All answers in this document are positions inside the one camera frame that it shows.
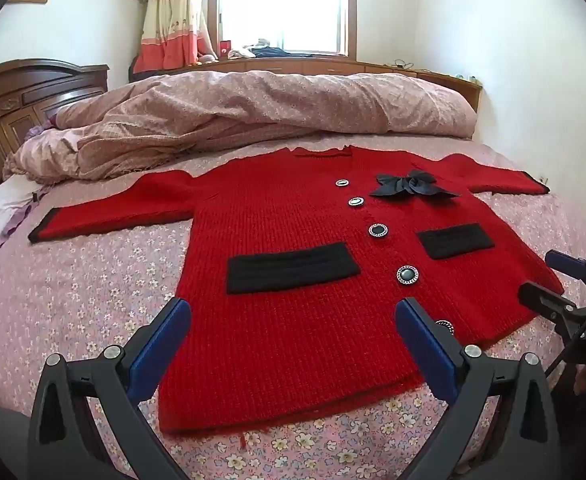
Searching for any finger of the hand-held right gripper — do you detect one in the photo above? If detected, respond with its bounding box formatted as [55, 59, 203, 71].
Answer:
[545, 249, 586, 289]
[518, 282, 586, 342]

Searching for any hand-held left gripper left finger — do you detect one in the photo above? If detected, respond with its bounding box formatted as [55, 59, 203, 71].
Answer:
[27, 298, 193, 480]

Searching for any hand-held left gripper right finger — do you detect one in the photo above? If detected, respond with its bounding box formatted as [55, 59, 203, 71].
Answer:
[394, 297, 561, 480]

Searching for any red knitted cardigan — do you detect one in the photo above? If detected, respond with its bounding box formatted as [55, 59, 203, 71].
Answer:
[27, 145, 566, 436]

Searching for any pink floral bed sheet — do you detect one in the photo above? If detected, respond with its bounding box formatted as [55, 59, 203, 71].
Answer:
[0, 137, 586, 480]

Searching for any pink quilt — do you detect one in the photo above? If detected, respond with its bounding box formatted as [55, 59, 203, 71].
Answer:
[3, 69, 478, 183]

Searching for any dark wooden headboard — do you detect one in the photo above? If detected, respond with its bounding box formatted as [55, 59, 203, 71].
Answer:
[0, 58, 110, 211]

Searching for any white cloth pile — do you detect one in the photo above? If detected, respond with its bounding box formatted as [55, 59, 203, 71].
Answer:
[227, 38, 274, 59]

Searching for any cream and red curtain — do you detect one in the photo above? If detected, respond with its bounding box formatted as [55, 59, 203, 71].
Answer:
[134, 0, 215, 75]

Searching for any wooden framed window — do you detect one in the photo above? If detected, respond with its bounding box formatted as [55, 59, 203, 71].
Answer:
[208, 0, 359, 61]

